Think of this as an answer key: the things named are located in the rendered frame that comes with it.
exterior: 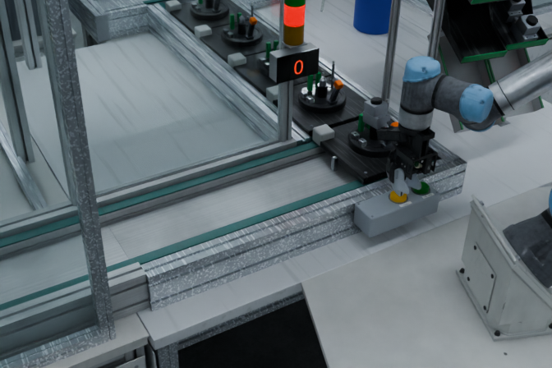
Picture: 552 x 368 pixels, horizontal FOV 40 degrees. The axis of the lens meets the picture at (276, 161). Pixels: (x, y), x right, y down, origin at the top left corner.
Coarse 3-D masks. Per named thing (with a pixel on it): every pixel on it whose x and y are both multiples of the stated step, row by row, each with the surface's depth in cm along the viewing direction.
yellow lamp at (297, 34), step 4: (284, 24) 185; (304, 24) 185; (284, 28) 185; (288, 28) 184; (292, 28) 183; (296, 28) 183; (300, 28) 184; (284, 32) 185; (288, 32) 184; (292, 32) 184; (296, 32) 184; (300, 32) 184; (284, 36) 186; (288, 36) 185; (292, 36) 184; (296, 36) 185; (300, 36) 185; (284, 40) 187; (288, 40) 185; (292, 40) 185; (296, 40) 185; (300, 40) 186; (288, 44) 186; (292, 44) 186; (296, 44) 186; (300, 44) 186
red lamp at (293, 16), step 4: (284, 4) 182; (284, 8) 182; (288, 8) 181; (292, 8) 180; (296, 8) 180; (300, 8) 181; (304, 8) 182; (284, 12) 183; (288, 12) 182; (292, 12) 181; (296, 12) 181; (300, 12) 181; (304, 12) 183; (284, 16) 183; (288, 16) 182; (292, 16) 182; (296, 16) 182; (300, 16) 182; (304, 16) 183; (284, 20) 184; (288, 20) 183; (292, 20) 182; (296, 20) 182; (300, 20) 183; (304, 20) 184; (288, 24) 183; (292, 24) 183; (296, 24) 183; (300, 24) 183
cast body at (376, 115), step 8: (368, 104) 197; (376, 104) 196; (384, 104) 197; (368, 112) 198; (376, 112) 196; (384, 112) 198; (368, 120) 199; (376, 120) 196; (384, 120) 197; (376, 128) 197
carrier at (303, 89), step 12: (312, 84) 222; (324, 84) 218; (300, 96) 220; (312, 96) 220; (324, 96) 220; (348, 96) 225; (360, 96) 225; (300, 108) 218; (312, 108) 216; (324, 108) 215; (336, 108) 217; (348, 108) 219; (360, 108) 219; (300, 120) 213; (312, 120) 213; (324, 120) 213; (336, 120) 213; (348, 120) 214; (312, 132) 209
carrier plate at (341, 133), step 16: (336, 128) 210; (352, 128) 210; (320, 144) 205; (336, 144) 203; (352, 160) 197; (368, 160) 197; (384, 160) 197; (432, 160) 201; (368, 176) 191; (384, 176) 194
